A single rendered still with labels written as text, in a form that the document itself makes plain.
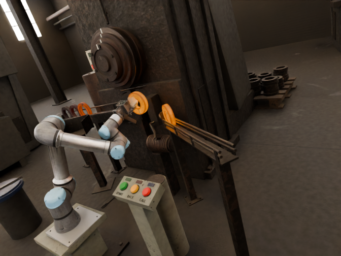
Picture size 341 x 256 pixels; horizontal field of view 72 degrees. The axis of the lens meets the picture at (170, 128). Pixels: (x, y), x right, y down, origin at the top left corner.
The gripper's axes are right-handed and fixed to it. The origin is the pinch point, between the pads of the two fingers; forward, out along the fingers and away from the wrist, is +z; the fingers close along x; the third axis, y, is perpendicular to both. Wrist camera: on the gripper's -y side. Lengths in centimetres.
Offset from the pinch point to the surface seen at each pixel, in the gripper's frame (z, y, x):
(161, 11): 45, 37, -13
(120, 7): 49, 48, 22
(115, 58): 17.5, 24.4, 18.1
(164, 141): -6.6, -32.3, -10.9
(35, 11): 588, 88, 1035
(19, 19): 321, 85, 683
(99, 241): -77, -53, 11
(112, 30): 30, 39, 20
